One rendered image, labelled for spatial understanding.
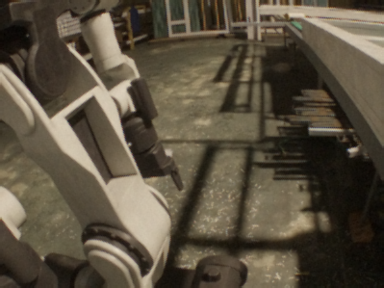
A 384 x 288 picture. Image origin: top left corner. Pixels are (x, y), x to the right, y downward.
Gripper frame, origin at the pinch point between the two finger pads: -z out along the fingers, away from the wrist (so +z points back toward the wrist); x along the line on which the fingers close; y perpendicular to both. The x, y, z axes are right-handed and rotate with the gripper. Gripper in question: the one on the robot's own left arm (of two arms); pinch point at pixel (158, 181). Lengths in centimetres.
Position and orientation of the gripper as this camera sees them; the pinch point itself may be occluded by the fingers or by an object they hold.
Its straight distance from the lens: 72.9
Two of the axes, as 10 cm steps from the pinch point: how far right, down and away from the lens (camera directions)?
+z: -3.1, -8.6, -4.1
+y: 2.5, -4.9, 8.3
